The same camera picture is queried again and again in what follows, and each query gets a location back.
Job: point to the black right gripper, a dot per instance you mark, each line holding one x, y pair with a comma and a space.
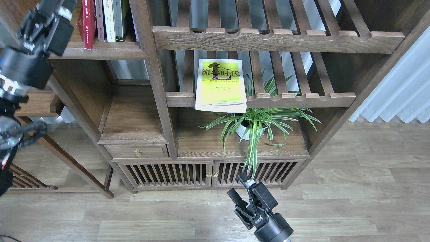
270, 227

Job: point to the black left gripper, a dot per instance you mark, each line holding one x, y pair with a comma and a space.
43, 31

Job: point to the red book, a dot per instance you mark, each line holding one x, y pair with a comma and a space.
87, 23

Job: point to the maroon book white characters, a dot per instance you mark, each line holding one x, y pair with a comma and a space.
100, 20

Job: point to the yellow green book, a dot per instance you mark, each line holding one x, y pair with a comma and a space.
220, 86

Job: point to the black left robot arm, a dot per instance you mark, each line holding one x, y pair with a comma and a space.
13, 134

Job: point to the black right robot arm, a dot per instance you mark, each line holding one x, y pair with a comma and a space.
270, 227

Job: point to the right slatted cabinet door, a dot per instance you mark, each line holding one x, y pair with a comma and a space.
273, 173

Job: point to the slatted cabinet door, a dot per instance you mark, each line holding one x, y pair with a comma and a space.
273, 173
168, 175

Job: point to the white upright book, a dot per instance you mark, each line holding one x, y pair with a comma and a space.
109, 20

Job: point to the grey green upright book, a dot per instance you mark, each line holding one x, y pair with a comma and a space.
121, 9

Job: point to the white plant pot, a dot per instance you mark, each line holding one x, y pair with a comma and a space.
245, 135

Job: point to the left slatted cabinet door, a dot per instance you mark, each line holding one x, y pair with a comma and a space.
168, 175

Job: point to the dark wooden bookshelf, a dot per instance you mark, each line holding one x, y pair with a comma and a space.
301, 54

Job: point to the brass drawer knob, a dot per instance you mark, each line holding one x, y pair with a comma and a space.
137, 153

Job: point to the small wooden drawer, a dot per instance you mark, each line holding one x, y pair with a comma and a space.
147, 150

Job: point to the wooden slatted rack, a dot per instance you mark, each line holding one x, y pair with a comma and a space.
24, 181

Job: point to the white curtain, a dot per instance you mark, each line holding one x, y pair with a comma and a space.
404, 92

